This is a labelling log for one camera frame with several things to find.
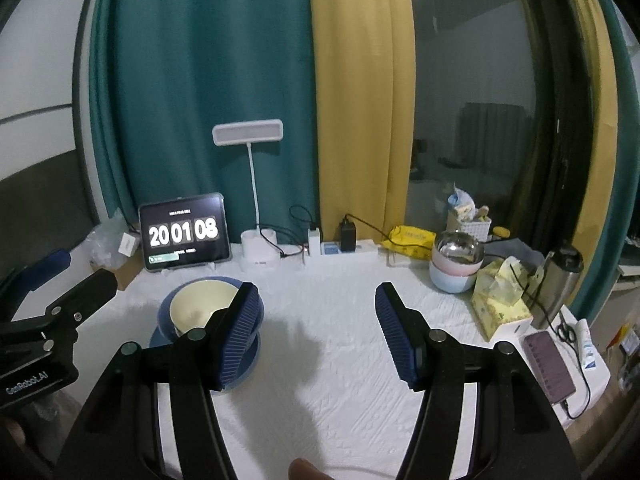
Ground smartphone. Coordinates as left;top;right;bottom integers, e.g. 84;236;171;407
522;330;578;406

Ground large blue bowl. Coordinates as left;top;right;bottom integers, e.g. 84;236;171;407
157;275;266;341

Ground blue plate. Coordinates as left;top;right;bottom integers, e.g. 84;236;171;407
149;325;262;392

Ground black scissors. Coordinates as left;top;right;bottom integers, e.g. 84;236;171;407
556;310;578;343

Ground wide yellow curtain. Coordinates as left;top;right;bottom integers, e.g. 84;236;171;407
307;0;417;246

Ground clear plastic bag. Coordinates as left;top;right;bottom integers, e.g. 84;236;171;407
85;210;138;268

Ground grey cloth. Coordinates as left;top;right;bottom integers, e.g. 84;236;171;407
482;239;546;268

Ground steel tumbler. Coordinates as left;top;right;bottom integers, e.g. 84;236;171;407
530;245;585;331

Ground narrow teal curtain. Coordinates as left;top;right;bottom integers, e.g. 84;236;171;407
570;0;640;326

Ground cardboard box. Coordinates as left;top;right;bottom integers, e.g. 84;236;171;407
90;260;143;291

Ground pale blue bowl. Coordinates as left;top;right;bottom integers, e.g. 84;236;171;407
429;262;478;294

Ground yellow wipes packet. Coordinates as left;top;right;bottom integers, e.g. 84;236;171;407
381;225;438;261

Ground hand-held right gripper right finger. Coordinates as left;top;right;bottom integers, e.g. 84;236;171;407
375;281;583;480

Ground narrow yellow curtain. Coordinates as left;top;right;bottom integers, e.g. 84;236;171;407
555;0;618;281

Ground tablet showing clock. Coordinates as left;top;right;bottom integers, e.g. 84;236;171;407
138;192;233;273

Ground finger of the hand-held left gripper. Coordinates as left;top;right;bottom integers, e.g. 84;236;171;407
0;249;72;322
0;269;118;356

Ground blue and white packet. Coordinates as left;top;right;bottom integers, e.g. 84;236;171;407
446;182;476;221

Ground wide teal curtain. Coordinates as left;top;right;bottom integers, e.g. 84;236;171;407
89;0;321;241

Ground person's right hand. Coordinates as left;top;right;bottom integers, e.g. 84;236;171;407
289;457;331;480

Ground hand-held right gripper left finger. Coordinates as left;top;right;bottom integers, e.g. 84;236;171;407
52;281;266;480

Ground pale yellow bowl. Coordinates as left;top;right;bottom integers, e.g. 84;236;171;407
169;281;241;337

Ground white tube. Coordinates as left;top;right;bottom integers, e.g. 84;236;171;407
575;319;601;370

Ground person's left hand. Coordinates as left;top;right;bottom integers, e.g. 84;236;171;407
0;417;28;448

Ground white power strip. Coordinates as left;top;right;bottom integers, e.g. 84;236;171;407
302;241;378;257

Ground pale pink bowl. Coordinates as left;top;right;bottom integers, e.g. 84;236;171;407
431;252;485;276

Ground black phone cable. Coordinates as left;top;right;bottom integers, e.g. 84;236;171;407
520;260;593;420

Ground yellow tissue box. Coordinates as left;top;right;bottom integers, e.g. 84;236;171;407
471;256;535;343

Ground steel bowl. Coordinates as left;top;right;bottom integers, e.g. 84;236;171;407
434;231;485;265

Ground white plastic basket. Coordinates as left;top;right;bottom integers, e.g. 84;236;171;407
446;210;493;241

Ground white desk lamp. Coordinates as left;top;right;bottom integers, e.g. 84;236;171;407
212;119;284;271

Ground black window frame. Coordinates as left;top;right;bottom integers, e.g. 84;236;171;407
515;0;593;261

